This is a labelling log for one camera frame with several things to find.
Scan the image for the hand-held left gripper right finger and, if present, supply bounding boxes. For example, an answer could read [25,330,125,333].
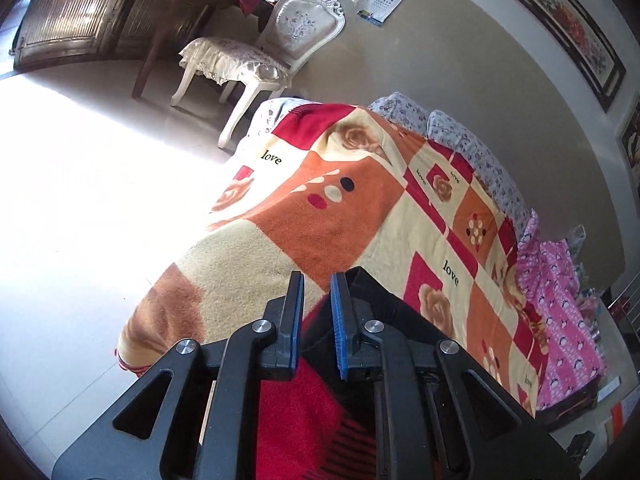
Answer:
[331,272,581,480]

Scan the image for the dark framed picture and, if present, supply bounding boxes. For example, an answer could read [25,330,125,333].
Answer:
[615,109,640,188]

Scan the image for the black pants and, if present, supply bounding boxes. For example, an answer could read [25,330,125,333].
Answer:
[300,266,457,396]

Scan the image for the pink penguin quilt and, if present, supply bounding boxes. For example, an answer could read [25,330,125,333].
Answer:
[517,209,609,414]

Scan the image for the printed rose blanket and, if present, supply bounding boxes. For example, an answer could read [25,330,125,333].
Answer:
[116,102,549,480]

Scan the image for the floral pillow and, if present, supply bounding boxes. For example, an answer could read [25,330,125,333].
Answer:
[367,92,432,137]
[426,109,532,233]

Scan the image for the wooden table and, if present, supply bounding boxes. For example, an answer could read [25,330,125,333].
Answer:
[131,0,282,101]

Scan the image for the wooden cabinet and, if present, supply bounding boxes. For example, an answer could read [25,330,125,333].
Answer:
[12,0,151,69]

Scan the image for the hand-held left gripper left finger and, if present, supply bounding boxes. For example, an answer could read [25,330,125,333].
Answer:
[50,271,305,480]

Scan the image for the clear plastic bags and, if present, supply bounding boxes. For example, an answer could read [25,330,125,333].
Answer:
[565,225,593,306]

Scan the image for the framed flower painting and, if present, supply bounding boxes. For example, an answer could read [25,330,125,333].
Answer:
[480,0,627,113]

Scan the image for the white ornate chair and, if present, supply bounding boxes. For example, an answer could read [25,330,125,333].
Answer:
[171,0,347,150]

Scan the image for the metal railing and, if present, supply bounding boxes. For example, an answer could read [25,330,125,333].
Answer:
[602,285,640,361]

